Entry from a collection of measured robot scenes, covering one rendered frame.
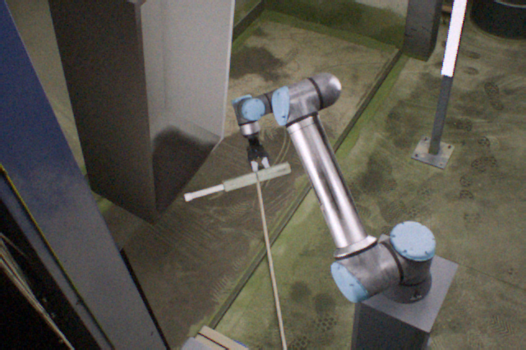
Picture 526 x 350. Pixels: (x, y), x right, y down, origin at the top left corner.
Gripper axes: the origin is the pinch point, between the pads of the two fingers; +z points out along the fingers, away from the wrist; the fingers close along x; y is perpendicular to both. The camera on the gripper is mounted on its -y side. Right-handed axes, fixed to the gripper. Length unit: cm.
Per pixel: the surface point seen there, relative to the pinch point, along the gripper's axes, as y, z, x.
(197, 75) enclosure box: 13, -51, 15
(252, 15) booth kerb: 174, -80, -41
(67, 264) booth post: -127, -21, 60
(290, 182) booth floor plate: 53, 20, -19
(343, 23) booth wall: 147, -57, -98
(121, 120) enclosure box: -45, -44, 48
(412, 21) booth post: 109, -46, -132
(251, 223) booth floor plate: 36.7, 30.6, 9.3
